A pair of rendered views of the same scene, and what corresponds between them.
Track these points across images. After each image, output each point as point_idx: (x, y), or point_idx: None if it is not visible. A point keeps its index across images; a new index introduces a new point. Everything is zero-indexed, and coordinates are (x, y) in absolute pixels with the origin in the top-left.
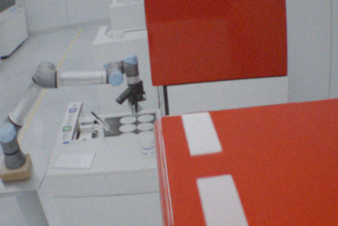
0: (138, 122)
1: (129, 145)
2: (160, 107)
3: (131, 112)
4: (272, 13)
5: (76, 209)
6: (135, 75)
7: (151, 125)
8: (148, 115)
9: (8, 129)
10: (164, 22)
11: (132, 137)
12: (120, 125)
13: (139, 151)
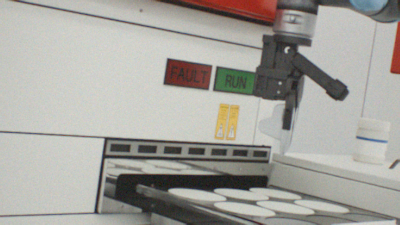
0: (237, 199)
1: (379, 169)
2: (146, 160)
3: (290, 138)
4: None
5: None
6: (299, 11)
7: (224, 190)
8: (175, 192)
9: None
10: None
11: (351, 168)
12: (293, 213)
13: (377, 165)
